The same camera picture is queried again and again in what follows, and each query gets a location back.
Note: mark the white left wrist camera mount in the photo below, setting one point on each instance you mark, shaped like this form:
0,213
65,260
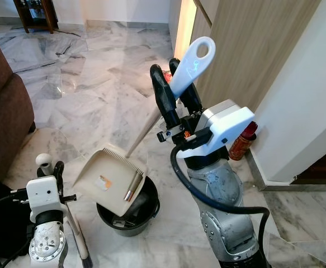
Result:
44,195

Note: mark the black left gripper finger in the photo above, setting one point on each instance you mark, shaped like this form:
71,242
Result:
59,173

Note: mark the red and orange bottle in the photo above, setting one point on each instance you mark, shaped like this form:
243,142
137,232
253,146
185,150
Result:
240,145

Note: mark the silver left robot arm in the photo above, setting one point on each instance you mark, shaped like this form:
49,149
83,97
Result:
46,245

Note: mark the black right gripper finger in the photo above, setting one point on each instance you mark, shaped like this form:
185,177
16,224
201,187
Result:
162,97
192,100

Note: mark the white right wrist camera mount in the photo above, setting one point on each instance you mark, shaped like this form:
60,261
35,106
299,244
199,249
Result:
230,125

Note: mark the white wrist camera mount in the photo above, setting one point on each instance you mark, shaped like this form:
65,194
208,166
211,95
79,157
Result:
44,195
230,125

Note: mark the red fruit bag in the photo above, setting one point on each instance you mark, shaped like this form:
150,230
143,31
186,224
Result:
168,79

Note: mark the brown fabric sofa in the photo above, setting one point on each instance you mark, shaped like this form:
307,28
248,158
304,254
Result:
3,111

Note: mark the black plastic bucket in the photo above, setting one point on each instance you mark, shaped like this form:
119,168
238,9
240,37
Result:
121,223

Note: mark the dark wooden cabinet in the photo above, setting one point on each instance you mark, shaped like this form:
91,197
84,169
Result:
50,17

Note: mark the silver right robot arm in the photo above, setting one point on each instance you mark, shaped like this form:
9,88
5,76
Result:
218,190

